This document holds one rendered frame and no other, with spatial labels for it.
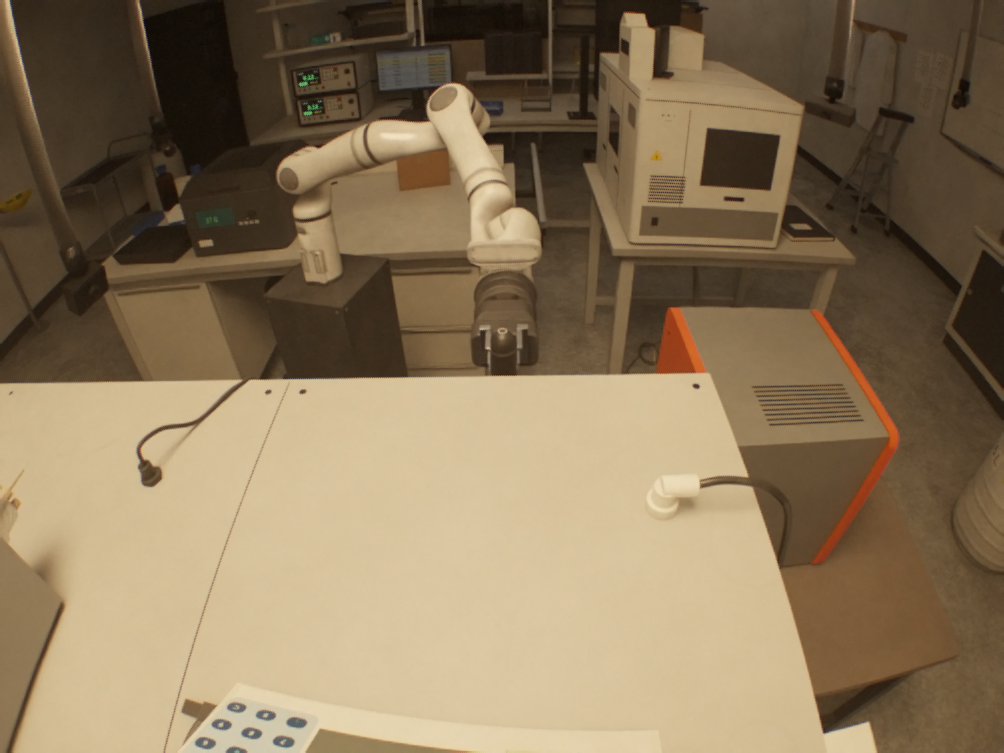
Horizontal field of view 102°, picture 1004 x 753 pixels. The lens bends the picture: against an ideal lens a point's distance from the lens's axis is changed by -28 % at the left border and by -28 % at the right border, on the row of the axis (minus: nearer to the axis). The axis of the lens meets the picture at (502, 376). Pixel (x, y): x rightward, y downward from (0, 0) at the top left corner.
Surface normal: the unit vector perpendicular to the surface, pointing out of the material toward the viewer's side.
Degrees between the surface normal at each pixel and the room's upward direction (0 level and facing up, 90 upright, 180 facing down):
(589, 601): 0
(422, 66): 86
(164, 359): 90
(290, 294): 0
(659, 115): 90
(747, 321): 0
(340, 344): 90
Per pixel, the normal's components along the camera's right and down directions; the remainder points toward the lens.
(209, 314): -0.01, 0.65
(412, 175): 0.20, 0.63
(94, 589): -0.03, -0.76
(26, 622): 1.00, -0.01
